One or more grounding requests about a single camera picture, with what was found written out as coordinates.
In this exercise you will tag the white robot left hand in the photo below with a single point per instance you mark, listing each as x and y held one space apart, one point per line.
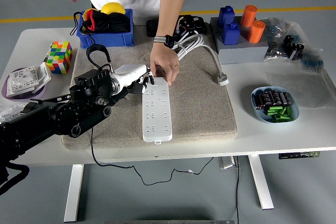
128 73

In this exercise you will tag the person's left hand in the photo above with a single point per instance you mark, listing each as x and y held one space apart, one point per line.
164 58

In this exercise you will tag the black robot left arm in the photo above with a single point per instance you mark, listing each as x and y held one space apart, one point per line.
65 113

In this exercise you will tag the person's left forearm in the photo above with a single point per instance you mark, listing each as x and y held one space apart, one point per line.
172 6

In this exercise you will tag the blue plastic bin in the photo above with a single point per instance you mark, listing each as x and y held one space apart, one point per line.
105 41

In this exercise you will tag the black electronic device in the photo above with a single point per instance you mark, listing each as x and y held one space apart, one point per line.
191 23

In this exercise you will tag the yellow ball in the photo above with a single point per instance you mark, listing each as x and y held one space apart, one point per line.
113 8

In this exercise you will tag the grey-brown mat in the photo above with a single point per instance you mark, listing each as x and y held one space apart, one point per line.
197 108

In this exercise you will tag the colourful puzzle cube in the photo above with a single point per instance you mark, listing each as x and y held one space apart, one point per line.
59 57

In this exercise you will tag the blue block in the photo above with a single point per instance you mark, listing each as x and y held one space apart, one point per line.
231 35
225 15

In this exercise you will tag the grey block base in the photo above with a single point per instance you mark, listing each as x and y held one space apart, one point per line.
241 51

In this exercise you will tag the orange cylinder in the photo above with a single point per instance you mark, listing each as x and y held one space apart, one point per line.
256 32
248 15

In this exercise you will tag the black capacitor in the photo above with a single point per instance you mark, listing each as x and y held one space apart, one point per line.
257 101
288 99
273 97
282 98
265 98

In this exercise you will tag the light blue dish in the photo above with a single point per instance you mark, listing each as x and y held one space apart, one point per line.
258 115

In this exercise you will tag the clear bag of screws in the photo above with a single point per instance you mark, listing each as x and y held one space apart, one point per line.
275 52

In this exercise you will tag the clear bag of blue parts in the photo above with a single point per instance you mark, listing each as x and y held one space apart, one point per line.
312 61
274 27

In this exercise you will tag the green cylinder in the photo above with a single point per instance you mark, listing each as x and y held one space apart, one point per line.
274 110
277 118
286 110
287 117

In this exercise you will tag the clear bag of small parts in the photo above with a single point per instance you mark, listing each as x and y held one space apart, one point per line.
10 112

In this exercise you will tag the clear bag of black capacitors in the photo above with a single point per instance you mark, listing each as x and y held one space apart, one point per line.
294 47

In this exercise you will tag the white table leg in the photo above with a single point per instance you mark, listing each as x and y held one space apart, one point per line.
74 192
261 182

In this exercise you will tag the large empty clear bag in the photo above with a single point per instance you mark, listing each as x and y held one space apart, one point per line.
302 87

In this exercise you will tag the black table control panel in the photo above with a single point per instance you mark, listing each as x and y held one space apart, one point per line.
296 155

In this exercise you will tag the white wall socket panel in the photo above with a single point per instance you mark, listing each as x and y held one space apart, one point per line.
21 82

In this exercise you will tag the silver metal bracket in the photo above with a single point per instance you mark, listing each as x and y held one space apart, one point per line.
225 163

